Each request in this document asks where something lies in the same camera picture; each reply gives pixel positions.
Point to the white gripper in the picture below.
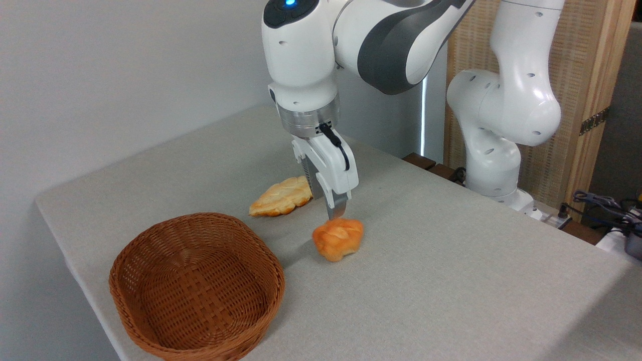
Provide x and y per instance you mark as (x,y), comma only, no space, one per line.
(336,165)

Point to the round orange bread bun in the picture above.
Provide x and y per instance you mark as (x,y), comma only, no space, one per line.
(338,240)

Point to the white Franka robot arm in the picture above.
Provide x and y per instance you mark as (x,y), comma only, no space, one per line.
(301,65)

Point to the flat golden leaf-shaped bread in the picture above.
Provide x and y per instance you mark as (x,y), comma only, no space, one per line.
(281,198)

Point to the dark brown wooden slat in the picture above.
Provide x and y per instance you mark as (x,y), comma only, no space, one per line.
(420,160)
(444,171)

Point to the grey tablecloth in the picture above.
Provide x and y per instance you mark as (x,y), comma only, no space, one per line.
(426,291)

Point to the brown woven wicker basket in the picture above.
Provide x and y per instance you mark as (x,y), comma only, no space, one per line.
(150,281)

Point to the white power strip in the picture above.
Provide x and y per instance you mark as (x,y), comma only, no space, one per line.
(551,219)

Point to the brass screen hinge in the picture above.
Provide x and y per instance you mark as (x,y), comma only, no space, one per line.
(594,121)

